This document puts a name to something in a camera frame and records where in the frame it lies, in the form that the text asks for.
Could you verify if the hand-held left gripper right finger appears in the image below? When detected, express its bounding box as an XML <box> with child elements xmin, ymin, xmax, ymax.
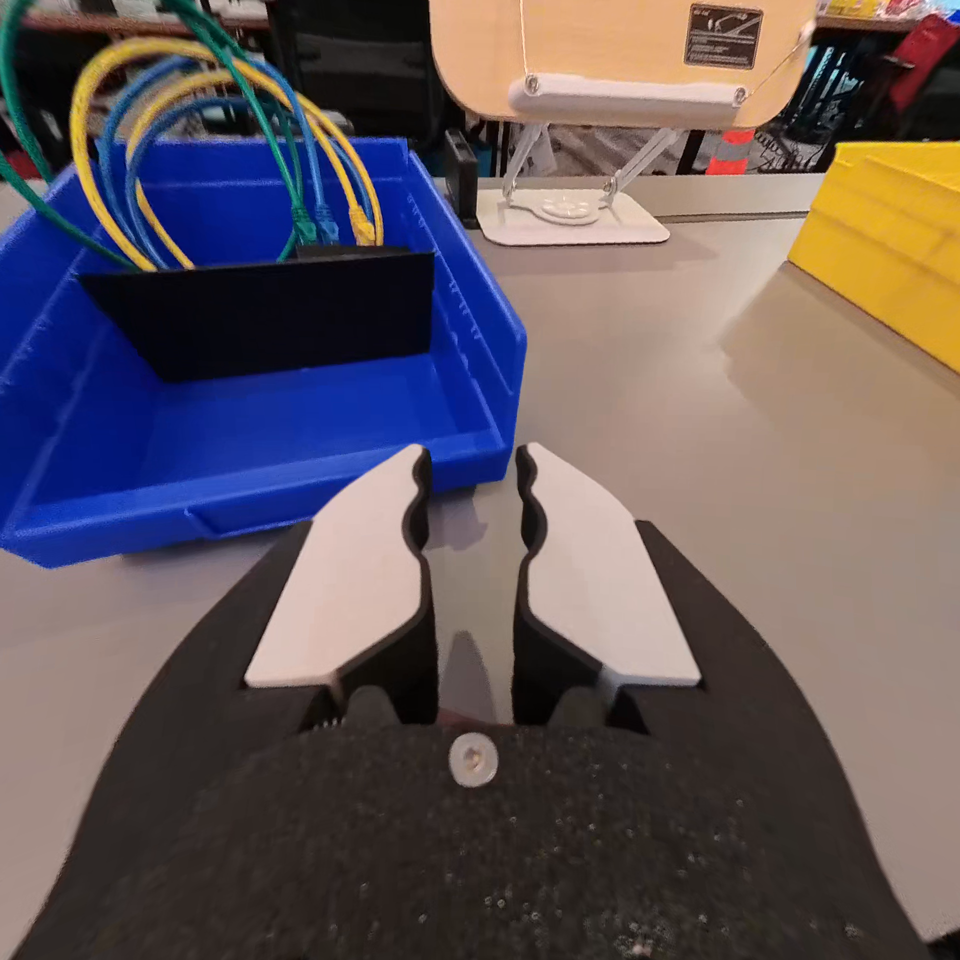
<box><xmin>512</xmin><ymin>441</ymin><xmax>704</xmax><ymax>726</ymax></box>

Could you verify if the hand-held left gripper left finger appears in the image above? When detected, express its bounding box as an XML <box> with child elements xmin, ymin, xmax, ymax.
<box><xmin>245</xmin><ymin>442</ymin><xmax>440</xmax><ymax>726</ymax></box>

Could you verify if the blue plastic bin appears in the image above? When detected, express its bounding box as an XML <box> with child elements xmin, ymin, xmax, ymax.
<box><xmin>0</xmin><ymin>137</ymin><xmax>528</xmax><ymax>569</ymax></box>

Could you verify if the black ethernet switch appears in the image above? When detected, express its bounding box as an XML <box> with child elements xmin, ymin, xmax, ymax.
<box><xmin>294</xmin><ymin>243</ymin><xmax>411</xmax><ymax>262</ymax></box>

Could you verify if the yellow ethernet cable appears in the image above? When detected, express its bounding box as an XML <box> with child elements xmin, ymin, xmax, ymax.
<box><xmin>69</xmin><ymin>37</ymin><xmax>385</xmax><ymax>271</ymax></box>

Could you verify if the green ethernet cable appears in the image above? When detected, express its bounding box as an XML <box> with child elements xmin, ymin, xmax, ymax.
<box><xmin>0</xmin><ymin>0</ymin><xmax>318</xmax><ymax>273</ymax></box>

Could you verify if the blue ethernet cable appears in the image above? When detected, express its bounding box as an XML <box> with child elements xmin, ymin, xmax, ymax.
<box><xmin>97</xmin><ymin>56</ymin><xmax>376</xmax><ymax>271</ymax></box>

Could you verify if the yellow plastic bin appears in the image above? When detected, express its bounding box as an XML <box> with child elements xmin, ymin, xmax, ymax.
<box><xmin>787</xmin><ymin>141</ymin><xmax>960</xmax><ymax>376</ymax></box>

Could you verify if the black bin divider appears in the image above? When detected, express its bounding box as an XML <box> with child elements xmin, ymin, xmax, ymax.
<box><xmin>78</xmin><ymin>251</ymin><xmax>436</xmax><ymax>384</ymax></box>

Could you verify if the black power bank with display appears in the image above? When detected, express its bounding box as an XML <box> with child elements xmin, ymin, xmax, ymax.
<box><xmin>442</xmin><ymin>129</ymin><xmax>481</xmax><ymax>230</ymax></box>

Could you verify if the orange traffic cone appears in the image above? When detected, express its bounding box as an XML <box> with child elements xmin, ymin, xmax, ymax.
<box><xmin>705</xmin><ymin>129</ymin><xmax>757</xmax><ymax>175</ymax></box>

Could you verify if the wooden stand white base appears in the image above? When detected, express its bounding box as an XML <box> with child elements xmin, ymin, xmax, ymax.
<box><xmin>429</xmin><ymin>0</ymin><xmax>819</xmax><ymax>247</ymax></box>

